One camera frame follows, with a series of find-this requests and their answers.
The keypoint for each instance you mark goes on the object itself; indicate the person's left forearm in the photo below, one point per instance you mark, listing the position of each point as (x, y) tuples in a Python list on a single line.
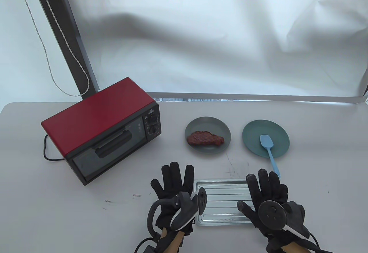
[(172, 240)]

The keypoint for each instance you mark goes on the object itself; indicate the teal round plate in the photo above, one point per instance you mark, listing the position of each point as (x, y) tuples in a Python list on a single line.
[(253, 138)]

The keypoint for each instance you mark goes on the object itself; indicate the silver metal baking tray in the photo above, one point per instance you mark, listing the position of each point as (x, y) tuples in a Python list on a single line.
[(224, 189)]

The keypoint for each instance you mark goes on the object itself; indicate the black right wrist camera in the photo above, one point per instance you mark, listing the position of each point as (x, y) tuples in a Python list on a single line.
[(274, 245)]

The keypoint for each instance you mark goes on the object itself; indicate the grilled brown steak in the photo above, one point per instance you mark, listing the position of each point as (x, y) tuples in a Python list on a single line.
[(204, 138)]

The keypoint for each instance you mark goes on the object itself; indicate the person's left hand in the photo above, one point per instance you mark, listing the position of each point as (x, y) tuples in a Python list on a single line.
[(172, 184)]

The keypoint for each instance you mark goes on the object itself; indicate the red countertop oven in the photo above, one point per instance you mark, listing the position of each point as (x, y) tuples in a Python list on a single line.
[(100, 112)]

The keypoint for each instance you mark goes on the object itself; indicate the white backdrop cloth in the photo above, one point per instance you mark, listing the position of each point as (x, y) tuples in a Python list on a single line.
[(201, 34)]

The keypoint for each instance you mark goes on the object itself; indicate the dark metal pole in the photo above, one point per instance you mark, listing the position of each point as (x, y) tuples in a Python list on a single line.
[(66, 34)]

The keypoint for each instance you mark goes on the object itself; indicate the person's right forearm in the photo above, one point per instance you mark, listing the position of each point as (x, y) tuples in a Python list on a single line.
[(296, 248)]

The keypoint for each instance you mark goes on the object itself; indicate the white and black right controller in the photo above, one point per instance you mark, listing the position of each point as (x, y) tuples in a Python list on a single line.
[(271, 214)]

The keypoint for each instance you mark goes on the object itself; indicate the grey round plate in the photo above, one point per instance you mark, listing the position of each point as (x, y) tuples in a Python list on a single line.
[(207, 125)]

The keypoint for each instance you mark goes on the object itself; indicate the person's right hand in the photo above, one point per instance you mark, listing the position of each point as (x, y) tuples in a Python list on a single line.
[(267, 189)]

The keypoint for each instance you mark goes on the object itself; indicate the white and black left controller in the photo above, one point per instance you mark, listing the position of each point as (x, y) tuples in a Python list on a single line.
[(187, 212)]

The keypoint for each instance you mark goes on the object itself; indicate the white and black controller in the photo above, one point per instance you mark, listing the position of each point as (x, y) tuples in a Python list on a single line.
[(271, 214), (187, 212)]

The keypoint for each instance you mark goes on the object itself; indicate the blue dessert spatula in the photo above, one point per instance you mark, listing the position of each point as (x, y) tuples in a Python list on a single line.
[(266, 141)]

